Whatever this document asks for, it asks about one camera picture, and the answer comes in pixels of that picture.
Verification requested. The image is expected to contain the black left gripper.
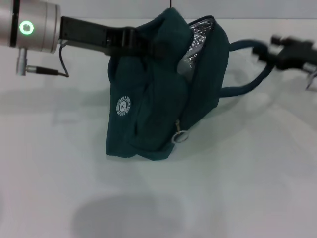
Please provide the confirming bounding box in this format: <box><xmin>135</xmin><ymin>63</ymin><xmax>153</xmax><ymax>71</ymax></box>
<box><xmin>58</xmin><ymin>16</ymin><xmax>169</xmax><ymax>60</ymax></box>

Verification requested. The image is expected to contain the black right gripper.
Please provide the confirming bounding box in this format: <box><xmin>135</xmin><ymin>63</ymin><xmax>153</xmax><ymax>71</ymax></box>
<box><xmin>251</xmin><ymin>35</ymin><xmax>317</xmax><ymax>73</ymax></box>

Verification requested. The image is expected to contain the dark teal insulated bag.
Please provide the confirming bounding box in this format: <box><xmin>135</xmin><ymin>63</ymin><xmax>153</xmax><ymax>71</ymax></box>
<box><xmin>105</xmin><ymin>7</ymin><xmax>273</xmax><ymax>162</ymax></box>

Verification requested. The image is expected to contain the metal zipper pull ring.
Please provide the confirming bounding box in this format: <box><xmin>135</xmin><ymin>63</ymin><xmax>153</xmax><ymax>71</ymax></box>
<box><xmin>172</xmin><ymin>120</ymin><xmax>190</xmax><ymax>144</ymax></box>

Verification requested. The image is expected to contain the right arm cable with plug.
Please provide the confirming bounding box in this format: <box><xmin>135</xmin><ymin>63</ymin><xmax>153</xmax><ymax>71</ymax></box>
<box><xmin>304</xmin><ymin>71</ymin><xmax>317</xmax><ymax>92</ymax></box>

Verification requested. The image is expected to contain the arm cable with plug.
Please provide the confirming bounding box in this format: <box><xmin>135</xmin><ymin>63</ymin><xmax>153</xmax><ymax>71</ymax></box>
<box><xmin>16</xmin><ymin>41</ymin><xmax>70</xmax><ymax>78</ymax></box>
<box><xmin>304</xmin><ymin>71</ymin><xmax>317</xmax><ymax>92</ymax></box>

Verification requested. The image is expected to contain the left arm cable with plug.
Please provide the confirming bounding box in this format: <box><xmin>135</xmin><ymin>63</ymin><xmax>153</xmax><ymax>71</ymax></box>
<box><xmin>16</xmin><ymin>41</ymin><xmax>70</xmax><ymax>78</ymax></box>

